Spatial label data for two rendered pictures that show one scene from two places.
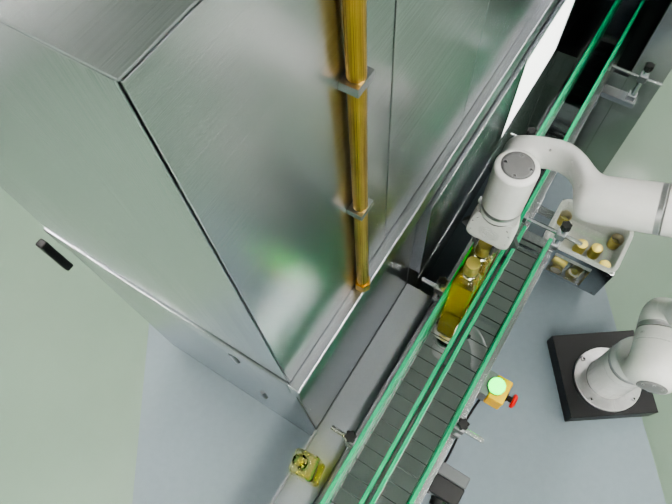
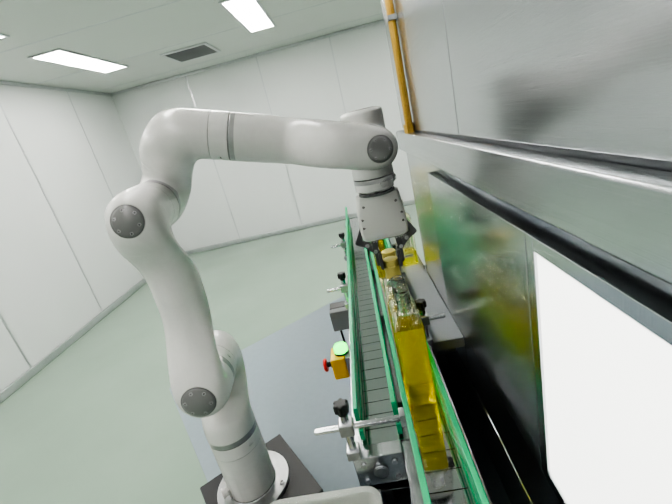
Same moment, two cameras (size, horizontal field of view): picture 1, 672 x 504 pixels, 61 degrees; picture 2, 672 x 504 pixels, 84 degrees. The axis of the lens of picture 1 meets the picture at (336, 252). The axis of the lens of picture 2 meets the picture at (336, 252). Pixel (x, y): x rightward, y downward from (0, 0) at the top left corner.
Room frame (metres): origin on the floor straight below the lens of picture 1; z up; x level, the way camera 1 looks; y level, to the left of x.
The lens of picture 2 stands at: (1.14, -0.87, 1.64)
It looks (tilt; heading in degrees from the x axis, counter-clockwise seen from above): 19 degrees down; 147
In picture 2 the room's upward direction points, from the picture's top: 14 degrees counter-clockwise
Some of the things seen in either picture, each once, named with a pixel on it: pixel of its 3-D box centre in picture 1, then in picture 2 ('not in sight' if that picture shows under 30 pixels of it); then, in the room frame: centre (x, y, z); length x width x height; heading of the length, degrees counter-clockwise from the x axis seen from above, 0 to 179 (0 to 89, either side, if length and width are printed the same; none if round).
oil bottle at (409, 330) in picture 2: not in sight; (413, 355); (0.65, -0.42, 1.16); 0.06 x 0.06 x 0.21; 51
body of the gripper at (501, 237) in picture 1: (495, 220); (380, 211); (0.56, -0.35, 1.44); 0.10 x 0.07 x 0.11; 51
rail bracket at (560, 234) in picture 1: (551, 231); (360, 427); (0.67, -0.60, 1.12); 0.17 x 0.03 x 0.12; 51
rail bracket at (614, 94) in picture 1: (627, 87); not in sight; (1.17, -1.00, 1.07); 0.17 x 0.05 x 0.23; 51
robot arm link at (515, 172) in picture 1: (510, 183); (367, 143); (0.56, -0.35, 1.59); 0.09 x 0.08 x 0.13; 149
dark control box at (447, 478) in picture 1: (447, 485); (342, 315); (0.07, -0.21, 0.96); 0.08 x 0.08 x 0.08; 51
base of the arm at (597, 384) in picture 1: (618, 371); (243, 457); (0.31, -0.75, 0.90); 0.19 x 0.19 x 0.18
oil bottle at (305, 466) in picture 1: (305, 466); (404, 232); (0.13, 0.13, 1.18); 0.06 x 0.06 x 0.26; 61
